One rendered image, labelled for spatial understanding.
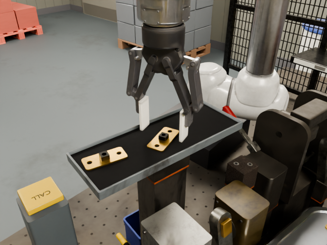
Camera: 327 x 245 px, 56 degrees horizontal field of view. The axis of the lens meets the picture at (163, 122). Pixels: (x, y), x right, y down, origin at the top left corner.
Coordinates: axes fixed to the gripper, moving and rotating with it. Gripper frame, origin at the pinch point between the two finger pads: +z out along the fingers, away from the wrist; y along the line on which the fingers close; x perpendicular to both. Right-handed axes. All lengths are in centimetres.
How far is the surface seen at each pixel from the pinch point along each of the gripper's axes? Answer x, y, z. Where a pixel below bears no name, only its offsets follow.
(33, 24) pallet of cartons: 323, -417, 103
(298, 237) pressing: 1.7, 30.5, 20.2
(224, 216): -9.1, 17.0, 9.8
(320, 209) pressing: 11.7, 33.9, 19.9
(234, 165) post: 6.0, 14.5, 10.2
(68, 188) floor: 61, -107, 120
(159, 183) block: -4.4, 1.4, 12.8
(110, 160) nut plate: -11.2, -5.6, 3.9
